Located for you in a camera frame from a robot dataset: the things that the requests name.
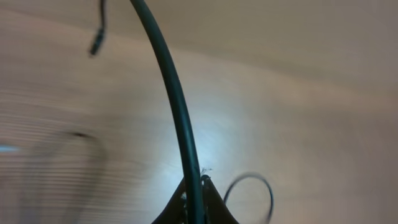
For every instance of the black cable silver plug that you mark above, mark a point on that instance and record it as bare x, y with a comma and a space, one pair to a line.
251, 199

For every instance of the black cable white tag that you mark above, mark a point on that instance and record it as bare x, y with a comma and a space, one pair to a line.
100, 35

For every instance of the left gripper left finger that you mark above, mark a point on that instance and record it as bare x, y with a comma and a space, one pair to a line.
175, 212

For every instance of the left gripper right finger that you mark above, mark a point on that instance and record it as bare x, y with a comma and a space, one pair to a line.
216, 211

